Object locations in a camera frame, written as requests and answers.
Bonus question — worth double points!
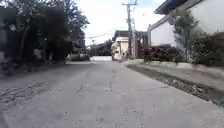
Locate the cream building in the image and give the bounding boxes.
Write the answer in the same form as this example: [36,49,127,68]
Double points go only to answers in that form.
[110,30,131,62]

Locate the distant trees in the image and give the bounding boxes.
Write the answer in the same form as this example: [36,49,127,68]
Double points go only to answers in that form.
[87,39,114,57]

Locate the grey concrete road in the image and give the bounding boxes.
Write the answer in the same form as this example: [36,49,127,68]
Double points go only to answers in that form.
[0,60,224,128]

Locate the dark vehicle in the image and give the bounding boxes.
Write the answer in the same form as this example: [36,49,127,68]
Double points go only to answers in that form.
[66,52,91,62]

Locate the dark gate structure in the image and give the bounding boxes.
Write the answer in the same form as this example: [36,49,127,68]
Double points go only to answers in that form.
[134,30,149,60]

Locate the grey utility pole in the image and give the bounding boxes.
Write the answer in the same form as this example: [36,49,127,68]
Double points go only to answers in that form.
[121,1,138,60]

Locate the dark hedge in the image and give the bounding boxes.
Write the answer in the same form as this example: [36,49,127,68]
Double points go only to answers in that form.
[142,44,186,64]

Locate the dirt gutter strip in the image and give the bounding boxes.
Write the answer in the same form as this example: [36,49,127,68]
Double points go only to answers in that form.
[125,63,224,108]

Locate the group of dark trees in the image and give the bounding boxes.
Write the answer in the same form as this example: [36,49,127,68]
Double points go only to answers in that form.
[0,0,91,68]

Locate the pale concrete pavement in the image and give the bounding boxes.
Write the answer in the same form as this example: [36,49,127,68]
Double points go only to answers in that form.
[121,59,224,93]

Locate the dirt verge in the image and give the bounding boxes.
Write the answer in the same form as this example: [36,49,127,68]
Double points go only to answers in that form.
[0,61,68,79]

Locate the large green bush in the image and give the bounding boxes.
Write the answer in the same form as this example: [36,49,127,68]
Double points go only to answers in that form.
[168,8,224,68]

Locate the white building with dark roof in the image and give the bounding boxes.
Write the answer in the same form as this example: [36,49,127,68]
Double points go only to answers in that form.
[153,0,224,38]

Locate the low white wall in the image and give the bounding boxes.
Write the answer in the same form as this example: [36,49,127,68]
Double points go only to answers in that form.
[89,55,113,62]

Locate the overhead wires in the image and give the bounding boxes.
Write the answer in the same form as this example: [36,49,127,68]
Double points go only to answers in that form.
[84,26,129,41]

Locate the white boundary wall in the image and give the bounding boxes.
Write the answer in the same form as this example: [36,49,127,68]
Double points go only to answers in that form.
[147,19,186,51]

